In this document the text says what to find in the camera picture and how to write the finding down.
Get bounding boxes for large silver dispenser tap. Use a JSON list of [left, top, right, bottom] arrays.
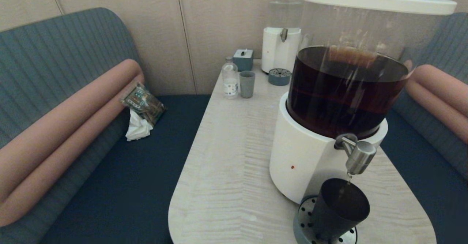
[[334, 134, 377, 176]]

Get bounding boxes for black plastic cup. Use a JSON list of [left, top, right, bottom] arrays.
[[311, 178, 370, 241]]

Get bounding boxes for grey-green cup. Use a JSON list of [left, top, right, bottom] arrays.
[[239, 71, 256, 98]]

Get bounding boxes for clear plastic bottle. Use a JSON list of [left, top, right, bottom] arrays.
[[222, 56, 239, 99]]

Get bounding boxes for blue-grey tissue box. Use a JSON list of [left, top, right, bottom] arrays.
[[233, 49, 254, 72]]

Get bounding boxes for small grey drip tray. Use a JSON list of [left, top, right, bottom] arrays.
[[268, 68, 291, 86]]

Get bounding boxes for small white clear dispenser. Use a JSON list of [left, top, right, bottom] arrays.
[[261, 0, 308, 74]]

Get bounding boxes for large dispenser with dark tea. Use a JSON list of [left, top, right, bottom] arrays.
[[269, 1, 449, 205]]

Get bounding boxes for green snack packet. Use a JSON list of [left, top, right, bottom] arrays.
[[120, 82, 166, 125]]

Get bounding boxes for crumpled white tissue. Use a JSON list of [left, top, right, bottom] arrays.
[[125, 109, 154, 142]]

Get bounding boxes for large grey perforated drip tray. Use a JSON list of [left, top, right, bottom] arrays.
[[293, 195, 358, 244]]

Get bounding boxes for pink cylindrical bolster cushion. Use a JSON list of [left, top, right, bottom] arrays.
[[0, 72, 146, 227], [406, 79, 468, 144], [0, 59, 142, 204], [411, 64, 468, 118]]

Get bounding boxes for teal upholstered bench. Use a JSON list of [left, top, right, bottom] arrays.
[[380, 12, 468, 244], [0, 7, 212, 244]]

